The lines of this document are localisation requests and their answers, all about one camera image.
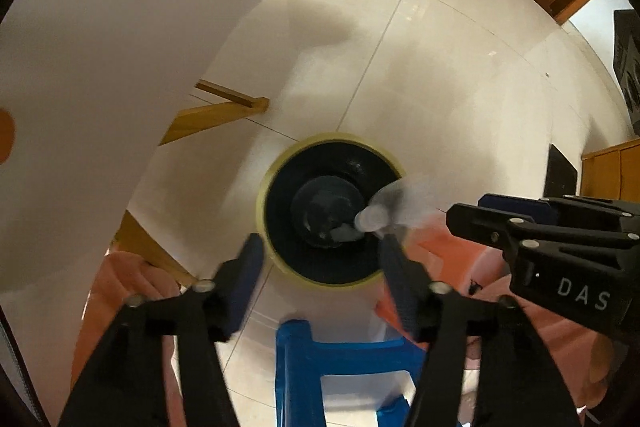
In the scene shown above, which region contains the blue plastic stool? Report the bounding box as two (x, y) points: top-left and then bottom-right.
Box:
(274, 320), (425, 426)

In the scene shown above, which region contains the cartoon printed tablecloth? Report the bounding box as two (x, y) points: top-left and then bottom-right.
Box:
(1, 0), (260, 291)

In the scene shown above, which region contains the yellow rimmed trash bin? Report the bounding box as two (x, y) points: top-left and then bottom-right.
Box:
(256, 132), (405, 288)

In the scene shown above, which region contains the orange pink plastic stool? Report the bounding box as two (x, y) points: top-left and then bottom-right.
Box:
(374, 210), (507, 353)

